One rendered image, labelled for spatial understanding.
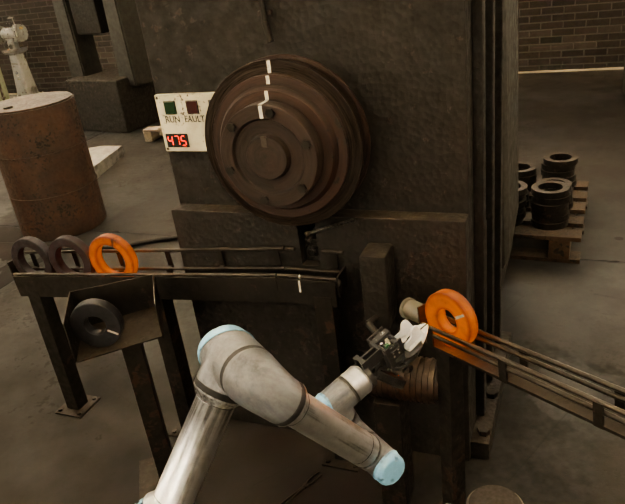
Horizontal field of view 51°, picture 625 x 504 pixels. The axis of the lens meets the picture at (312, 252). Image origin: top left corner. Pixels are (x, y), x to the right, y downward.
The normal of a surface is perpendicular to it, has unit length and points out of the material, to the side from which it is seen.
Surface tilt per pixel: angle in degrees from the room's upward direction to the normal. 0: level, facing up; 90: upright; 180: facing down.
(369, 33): 90
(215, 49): 90
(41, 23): 90
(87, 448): 0
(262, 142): 90
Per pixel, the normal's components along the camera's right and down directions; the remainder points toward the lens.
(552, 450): -0.11, -0.89
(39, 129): 0.47, 0.33
